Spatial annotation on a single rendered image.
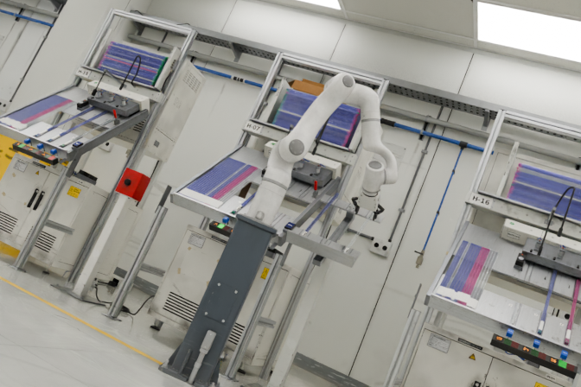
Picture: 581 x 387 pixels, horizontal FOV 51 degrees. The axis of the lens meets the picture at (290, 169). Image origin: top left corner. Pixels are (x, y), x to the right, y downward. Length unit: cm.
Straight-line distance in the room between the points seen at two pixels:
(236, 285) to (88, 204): 174
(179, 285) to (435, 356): 145
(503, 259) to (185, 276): 173
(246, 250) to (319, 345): 246
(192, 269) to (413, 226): 207
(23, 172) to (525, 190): 313
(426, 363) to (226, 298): 110
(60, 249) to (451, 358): 240
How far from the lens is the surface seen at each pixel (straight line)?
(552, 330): 292
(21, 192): 435
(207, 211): 323
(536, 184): 344
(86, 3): 645
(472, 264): 310
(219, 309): 257
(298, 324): 303
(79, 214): 404
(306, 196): 337
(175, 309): 354
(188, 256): 356
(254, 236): 257
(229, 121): 567
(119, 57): 452
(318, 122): 272
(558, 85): 534
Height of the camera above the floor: 47
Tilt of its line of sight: 11 degrees up
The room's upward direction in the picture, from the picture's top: 24 degrees clockwise
